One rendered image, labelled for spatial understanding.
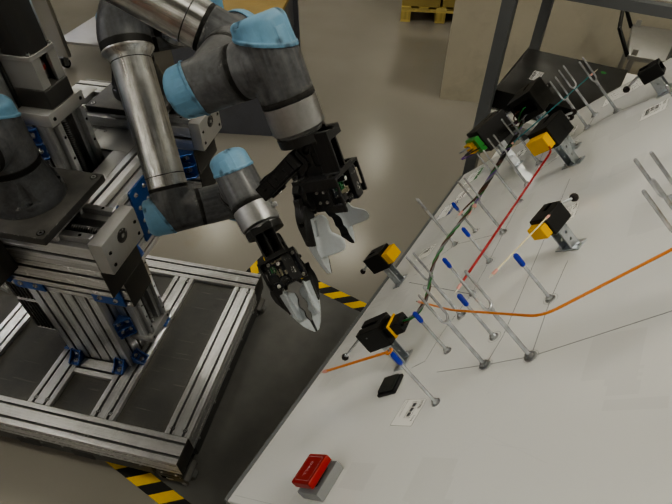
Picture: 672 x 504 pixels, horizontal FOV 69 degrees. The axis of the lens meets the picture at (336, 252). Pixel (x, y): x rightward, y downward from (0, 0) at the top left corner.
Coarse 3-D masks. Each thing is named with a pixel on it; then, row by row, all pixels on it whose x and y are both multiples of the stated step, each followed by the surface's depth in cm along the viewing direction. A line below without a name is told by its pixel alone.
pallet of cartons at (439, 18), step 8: (408, 0) 468; (416, 0) 467; (424, 0) 466; (432, 0) 465; (440, 0) 463; (448, 0) 464; (408, 8) 471; (416, 8) 473; (424, 8) 469; (432, 8) 473; (440, 8) 467; (448, 8) 473; (408, 16) 476; (440, 16) 472
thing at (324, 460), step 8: (312, 456) 73; (320, 456) 72; (328, 456) 71; (304, 464) 73; (312, 464) 71; (320, 464) 70; (328, 464) 71; (304, 472) 71; (312, 472) 70; (320, 472) 70; (296, 480) 71; (304, 480) 69; (312, 480) 68; (312, 488) 68
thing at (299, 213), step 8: (296, 200) 69; (296, 208) 70; (304, 208) 69; (296, 216) 70; (304, 216) 69; (312, 216) 71; (304, 224) 70; (304, 232) 70; (312, 232) 71; (304, 240) 71; (312, 240) 71
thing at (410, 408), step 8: (408, 400) 74; (416, 400) 72; (424, 400) 71; (400, 408) 73; (408, 408) 72; (416, 408) 70; (400, 416) 72; (408, 416) 70; (416, 416) 69; (392, 424) 72; (400, 424) 70; (408, 424) 69
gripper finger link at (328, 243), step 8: (320, 216) 70; (312, 224) 71; (320, 224) 71; (328, 224) 70; (320, 232) 71; (328, 232) 70; (320, 240) 72; (328, 240) 71; (336, 240) 70; (344, 240) 70; (312, 248) 72; (320, 248) 72; (328, 248) 71; (336, 248) 71; (344, 248) 70; (320, 256) 72; (320, 264) 73; (328, 264) 74; (328, 272) 74
